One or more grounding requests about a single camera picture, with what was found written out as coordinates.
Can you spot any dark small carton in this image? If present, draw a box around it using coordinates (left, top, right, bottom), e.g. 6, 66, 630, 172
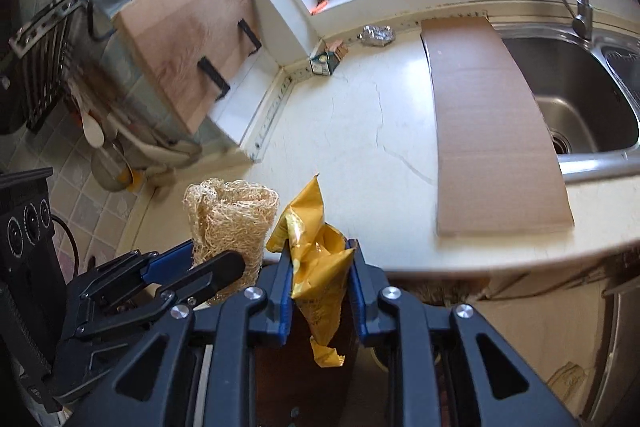
309, 45, 344, 78

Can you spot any white spoon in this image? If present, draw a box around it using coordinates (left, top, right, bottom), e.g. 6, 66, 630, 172
81, 108, 107, 150

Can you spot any wooden cutting board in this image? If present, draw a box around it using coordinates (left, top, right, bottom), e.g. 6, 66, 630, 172
111, 0, 264, 136

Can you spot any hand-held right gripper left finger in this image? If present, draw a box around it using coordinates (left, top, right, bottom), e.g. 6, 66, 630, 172
64, 248, 294, 427

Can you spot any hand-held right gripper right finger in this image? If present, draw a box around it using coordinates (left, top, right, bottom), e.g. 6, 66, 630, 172
348, 239, 583, 427

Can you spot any beige loofah sponge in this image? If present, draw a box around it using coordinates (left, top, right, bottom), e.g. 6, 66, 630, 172
182, 177, 280, 306

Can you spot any beige cloth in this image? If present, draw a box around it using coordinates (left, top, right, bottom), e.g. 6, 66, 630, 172
544, 361, 587, 401

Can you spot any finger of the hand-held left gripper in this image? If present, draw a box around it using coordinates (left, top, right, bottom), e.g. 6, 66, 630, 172
80, 241, 196, 305
152, 251, 247, 310

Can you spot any yellow snack bag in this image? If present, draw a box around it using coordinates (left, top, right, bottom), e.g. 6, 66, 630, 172
265, 173, 357, 369

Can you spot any black cutting board bracket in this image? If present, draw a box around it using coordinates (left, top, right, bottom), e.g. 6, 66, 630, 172
196, 18, 263, 102

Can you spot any round metal strainer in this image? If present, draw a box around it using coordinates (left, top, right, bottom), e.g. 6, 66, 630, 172
91, 141, 134, 194

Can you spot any wooden cabinet door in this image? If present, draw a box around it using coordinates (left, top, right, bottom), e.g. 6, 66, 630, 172
489, 271, 617, 309

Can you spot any stainless steel double sink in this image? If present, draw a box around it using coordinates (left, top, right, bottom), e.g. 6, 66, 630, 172
491, 21, 640, 184

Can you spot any metal knife rack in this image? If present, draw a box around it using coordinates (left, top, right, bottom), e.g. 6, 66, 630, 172
9, 0, 84, 58

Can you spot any crumpled foil wrapper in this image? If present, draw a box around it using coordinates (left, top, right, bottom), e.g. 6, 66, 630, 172
360, 25, 397, 48

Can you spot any stainless steel appliance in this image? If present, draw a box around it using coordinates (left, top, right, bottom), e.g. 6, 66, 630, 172
584, 276, 640, 427

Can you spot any flat cardboard sheet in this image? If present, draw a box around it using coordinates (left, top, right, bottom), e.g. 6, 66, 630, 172
419, 17, 576, 239

